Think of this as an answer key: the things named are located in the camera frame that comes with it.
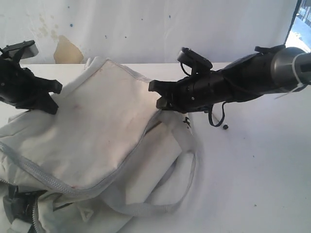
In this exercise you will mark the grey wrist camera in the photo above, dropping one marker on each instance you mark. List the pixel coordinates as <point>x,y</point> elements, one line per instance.
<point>23,50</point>
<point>193,60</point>

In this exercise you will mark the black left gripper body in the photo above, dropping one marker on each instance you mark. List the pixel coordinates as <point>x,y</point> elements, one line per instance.
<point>19,87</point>

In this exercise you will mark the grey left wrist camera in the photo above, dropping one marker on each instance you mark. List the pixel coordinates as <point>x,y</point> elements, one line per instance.
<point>23,50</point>

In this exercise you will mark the white marker with black cap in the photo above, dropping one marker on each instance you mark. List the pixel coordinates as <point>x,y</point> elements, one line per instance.
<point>222,123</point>

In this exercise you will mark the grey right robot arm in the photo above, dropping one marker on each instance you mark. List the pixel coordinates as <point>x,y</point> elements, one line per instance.
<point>281,69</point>

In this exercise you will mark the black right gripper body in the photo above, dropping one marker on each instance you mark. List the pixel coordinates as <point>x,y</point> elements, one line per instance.
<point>240,81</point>

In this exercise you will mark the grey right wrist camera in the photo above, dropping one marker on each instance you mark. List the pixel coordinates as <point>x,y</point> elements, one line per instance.
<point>193,60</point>

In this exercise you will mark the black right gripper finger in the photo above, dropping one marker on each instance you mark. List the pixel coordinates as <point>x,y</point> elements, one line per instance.
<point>165,104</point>
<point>161,87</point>

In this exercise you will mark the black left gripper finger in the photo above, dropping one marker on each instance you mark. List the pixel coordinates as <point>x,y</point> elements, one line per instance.
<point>46,104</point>
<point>52,86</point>

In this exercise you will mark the white fabric backpack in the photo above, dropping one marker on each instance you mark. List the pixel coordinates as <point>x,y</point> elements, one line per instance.
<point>108,155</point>

